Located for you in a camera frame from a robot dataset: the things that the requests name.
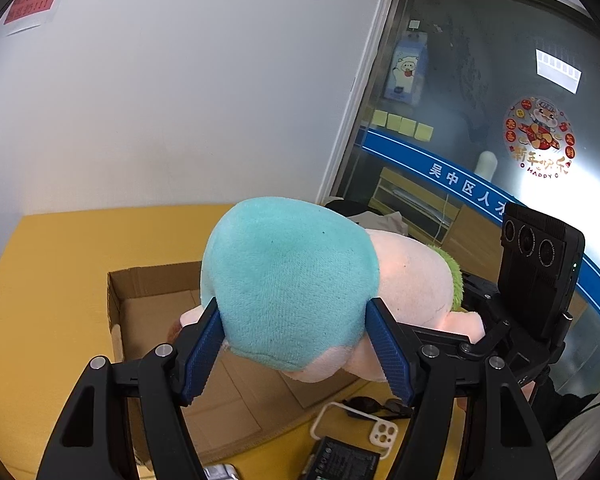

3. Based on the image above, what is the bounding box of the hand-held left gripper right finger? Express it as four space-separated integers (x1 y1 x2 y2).
365 297 551 480

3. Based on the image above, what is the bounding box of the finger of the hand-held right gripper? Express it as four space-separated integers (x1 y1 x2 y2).
461 271 501 317
457 319 513 360

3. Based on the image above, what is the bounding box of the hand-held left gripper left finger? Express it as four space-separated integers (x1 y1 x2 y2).
36 297 228 480

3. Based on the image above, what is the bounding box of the brown cardboard box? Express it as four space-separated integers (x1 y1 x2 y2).
106 260 376 466

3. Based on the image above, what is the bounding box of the white phone case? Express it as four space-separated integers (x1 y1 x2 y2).
310 401 398 461

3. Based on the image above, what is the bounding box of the black rectangular box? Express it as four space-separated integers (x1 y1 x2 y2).
300 436 382 480

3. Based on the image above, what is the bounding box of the silver phone stand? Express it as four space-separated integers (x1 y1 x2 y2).
202 464 238 480

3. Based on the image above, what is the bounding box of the plush pig toy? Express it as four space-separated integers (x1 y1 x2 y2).
167 197 486 386

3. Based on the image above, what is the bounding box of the yellow wooden desktop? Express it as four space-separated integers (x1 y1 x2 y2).
0 202 481 480

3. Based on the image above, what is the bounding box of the wooden shelf behind glass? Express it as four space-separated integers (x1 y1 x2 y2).
369 167 462 242

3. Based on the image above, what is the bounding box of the blue window band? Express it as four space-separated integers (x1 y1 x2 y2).
362 127 600 331

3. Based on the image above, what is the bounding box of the round red festive sticker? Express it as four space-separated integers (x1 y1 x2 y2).
502 95 576 179

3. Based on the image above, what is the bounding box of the glass partition window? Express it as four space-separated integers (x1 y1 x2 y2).
317 0 600 346

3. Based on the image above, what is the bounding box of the cartoon animal poster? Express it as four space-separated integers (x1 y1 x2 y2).
384 32 428 103

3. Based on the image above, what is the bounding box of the red wall notice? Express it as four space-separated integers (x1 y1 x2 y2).
4 0 65 36

